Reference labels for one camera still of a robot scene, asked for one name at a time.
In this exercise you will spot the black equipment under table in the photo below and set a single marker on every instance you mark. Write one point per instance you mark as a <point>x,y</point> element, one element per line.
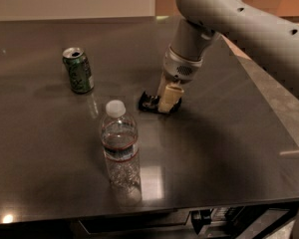
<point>242,222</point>

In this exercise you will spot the clear plastic water bottle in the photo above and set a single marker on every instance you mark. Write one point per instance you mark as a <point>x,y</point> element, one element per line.
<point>120,142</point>

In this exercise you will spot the black chocolate rxbar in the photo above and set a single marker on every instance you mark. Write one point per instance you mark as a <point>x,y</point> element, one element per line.
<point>148,103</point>

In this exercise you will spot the green soda can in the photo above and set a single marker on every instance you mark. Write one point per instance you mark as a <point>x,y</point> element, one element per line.
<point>79,71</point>

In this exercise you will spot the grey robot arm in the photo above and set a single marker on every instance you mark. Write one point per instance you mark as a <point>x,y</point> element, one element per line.
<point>270,41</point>

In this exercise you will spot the silver grey gripper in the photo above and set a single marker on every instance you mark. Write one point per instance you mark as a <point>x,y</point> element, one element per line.
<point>179,69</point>

